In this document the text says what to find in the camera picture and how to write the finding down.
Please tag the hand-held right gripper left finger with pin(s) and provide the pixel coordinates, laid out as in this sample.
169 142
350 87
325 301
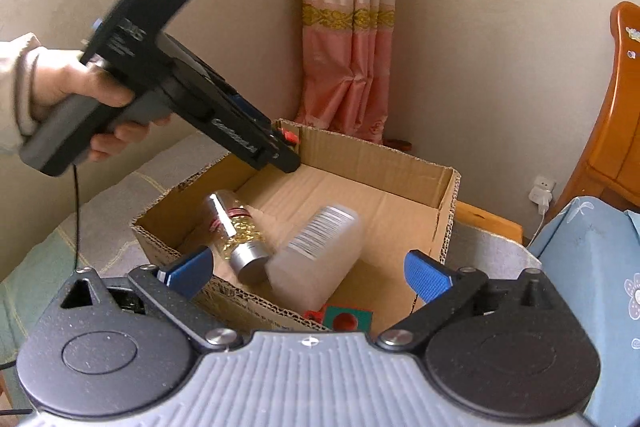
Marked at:
192 271

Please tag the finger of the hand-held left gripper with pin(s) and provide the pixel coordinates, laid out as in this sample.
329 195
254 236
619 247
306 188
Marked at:
285 159
246 106

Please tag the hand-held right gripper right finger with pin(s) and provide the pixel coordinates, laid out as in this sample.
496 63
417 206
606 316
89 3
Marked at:
425 279

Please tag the cardboard box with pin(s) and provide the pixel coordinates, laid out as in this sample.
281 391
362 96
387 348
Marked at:
350 192

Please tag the white translucent plastic bottle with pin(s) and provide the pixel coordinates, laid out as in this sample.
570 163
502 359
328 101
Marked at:
310 277

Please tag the person's left forearm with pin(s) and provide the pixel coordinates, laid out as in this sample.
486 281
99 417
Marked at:
12 92

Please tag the person's left hand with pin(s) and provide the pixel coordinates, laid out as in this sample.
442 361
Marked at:
70 79

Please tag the glass jar of yellow capsules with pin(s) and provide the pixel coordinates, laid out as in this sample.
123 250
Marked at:
235 232

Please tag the green red toy block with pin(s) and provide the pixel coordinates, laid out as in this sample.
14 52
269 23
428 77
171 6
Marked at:
332 313

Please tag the pink curtain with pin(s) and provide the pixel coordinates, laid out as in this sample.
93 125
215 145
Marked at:
345 57

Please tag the blue floral pillow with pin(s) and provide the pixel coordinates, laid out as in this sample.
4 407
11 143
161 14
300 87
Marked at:
590 257

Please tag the wooden headboard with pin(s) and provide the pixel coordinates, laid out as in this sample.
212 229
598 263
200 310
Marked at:
615 132

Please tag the white wall socket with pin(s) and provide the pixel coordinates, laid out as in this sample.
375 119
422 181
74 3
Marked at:
544 183

